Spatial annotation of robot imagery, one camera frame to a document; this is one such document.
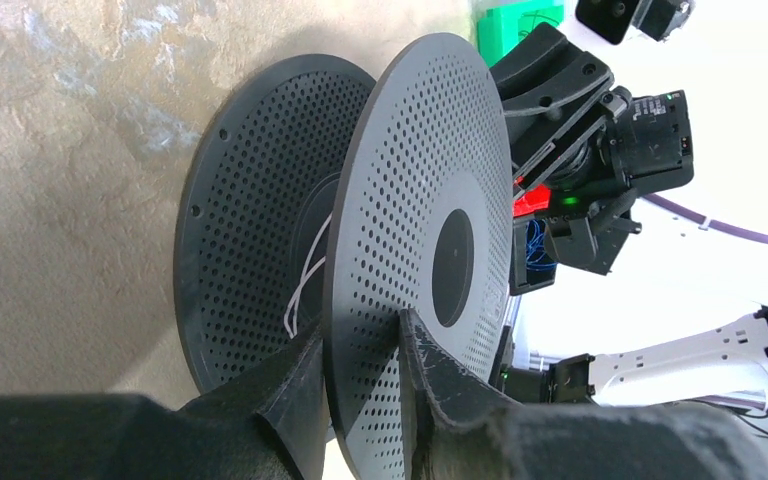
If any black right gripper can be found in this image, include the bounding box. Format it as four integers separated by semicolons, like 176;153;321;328
490;23;694;219

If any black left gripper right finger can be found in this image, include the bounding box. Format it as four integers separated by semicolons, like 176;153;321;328
399;309;768;479

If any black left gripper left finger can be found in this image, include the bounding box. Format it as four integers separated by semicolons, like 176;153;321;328
0;327;328;479

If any white thin cable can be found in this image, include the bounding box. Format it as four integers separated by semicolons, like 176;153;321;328
283;211;334;340

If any black perforated cable spool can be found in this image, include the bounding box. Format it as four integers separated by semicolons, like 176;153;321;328
173;33;511;479

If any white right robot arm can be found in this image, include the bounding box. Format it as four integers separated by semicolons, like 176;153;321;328
520;1;768;357

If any red plastic bin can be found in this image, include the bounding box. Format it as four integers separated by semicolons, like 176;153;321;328
513;176;551;218

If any green plastic bin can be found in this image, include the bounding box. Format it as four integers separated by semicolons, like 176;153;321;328
476;0;566;67

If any black plastic bin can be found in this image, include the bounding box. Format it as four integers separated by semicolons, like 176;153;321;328
509;217;557;296

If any blue wire bundle in bin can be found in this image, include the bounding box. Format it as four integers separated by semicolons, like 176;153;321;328
524;218;558;273

